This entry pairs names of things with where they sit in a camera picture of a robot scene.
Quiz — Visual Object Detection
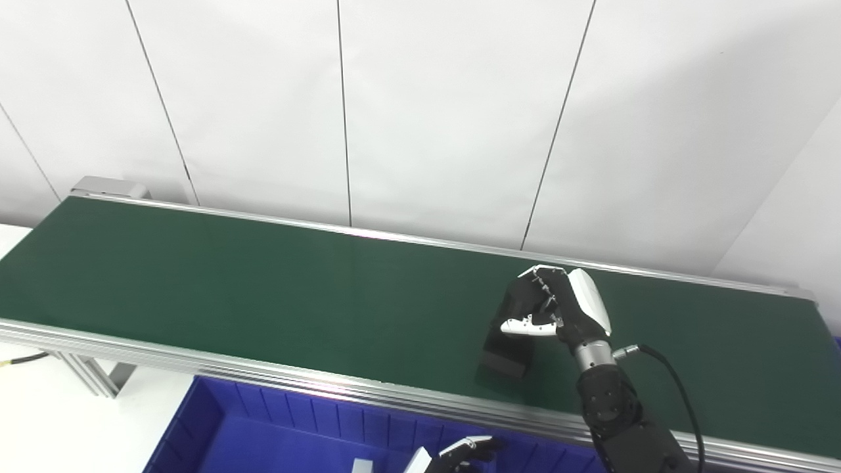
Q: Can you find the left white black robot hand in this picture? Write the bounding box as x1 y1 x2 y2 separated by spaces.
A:
404 435 504 473

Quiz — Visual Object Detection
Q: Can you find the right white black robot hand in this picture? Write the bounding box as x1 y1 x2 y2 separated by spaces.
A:
501 264 613 350

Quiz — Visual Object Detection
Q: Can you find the black cylinder block part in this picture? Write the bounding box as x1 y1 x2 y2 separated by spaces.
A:
476 276 547 381

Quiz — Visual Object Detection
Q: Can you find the aluminium conveyor support leg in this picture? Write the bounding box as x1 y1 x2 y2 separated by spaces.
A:
55 351 137 400

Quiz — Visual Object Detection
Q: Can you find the grey conveyor end housing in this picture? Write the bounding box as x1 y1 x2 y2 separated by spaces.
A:
70 175 152 200

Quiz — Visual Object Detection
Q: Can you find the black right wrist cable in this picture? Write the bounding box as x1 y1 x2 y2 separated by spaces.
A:
612 343 708 473

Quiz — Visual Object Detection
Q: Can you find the green conveyor belt aluminium frame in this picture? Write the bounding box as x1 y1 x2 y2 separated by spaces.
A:
0 191 841 473

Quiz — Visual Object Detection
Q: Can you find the black cable at conveyor leg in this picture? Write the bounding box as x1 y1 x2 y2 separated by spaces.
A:
0 352 51 369

